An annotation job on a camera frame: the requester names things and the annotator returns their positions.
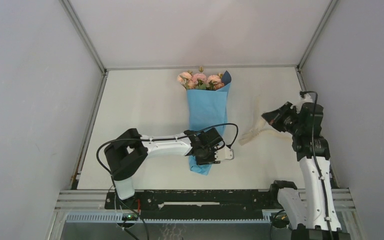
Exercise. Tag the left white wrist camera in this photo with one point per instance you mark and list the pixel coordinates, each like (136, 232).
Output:
(224, 153)

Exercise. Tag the blue wrapping paper sheet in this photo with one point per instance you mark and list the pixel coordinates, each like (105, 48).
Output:
(207, 107)

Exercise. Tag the pink fake flower bunch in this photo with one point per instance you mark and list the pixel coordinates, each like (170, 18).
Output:
(200, 81)

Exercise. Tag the cream lace ribbon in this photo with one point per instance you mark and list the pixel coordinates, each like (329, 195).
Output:
(259, 126)

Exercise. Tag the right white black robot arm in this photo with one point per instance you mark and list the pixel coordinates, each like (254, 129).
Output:
(317, 218)

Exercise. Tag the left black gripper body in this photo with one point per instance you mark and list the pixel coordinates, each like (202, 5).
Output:
(207, 157)

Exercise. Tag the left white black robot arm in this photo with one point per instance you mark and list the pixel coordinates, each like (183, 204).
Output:
(125, 154)

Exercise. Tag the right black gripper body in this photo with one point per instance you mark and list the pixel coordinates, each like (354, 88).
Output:
(288, 120)

